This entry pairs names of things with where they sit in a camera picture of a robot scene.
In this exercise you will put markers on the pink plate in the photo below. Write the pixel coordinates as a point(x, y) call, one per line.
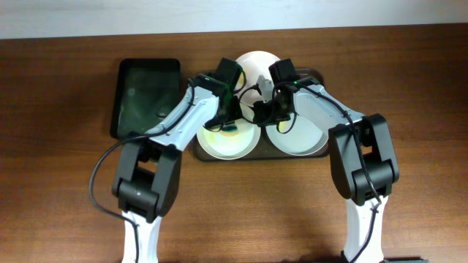
point(254, 64)

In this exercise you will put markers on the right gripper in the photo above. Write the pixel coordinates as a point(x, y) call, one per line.
point(262, 117)

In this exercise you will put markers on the dark brown serving tray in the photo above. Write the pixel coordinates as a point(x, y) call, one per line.
point(273, 145)

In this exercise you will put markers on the black sponge tray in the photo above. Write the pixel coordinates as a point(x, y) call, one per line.
point(147, 90)

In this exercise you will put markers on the white plate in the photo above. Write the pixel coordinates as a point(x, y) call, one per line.
point(227, 145)

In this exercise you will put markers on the light blue plate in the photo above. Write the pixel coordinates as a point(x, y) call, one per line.
point(297, 137)

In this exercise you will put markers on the green and yellow sponge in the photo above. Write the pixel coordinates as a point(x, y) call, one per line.
point(229, 130)

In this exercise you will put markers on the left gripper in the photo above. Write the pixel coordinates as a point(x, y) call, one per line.
point(219, 123)

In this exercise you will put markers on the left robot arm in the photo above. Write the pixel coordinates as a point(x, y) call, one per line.
point(148, 173)

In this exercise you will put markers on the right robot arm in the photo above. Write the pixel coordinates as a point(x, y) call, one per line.
point(362, 157)

